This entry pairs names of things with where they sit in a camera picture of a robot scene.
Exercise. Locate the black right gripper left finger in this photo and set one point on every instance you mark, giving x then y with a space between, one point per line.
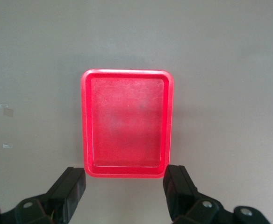
66 193

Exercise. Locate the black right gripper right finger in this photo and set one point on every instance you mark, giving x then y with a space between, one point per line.
181 191

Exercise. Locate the small clear tape piece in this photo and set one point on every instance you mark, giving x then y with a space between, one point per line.
2 105
8 146

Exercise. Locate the brown tape square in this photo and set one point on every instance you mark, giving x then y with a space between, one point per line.
8 112

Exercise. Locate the red plastic tray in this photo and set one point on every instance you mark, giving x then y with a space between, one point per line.
127 123

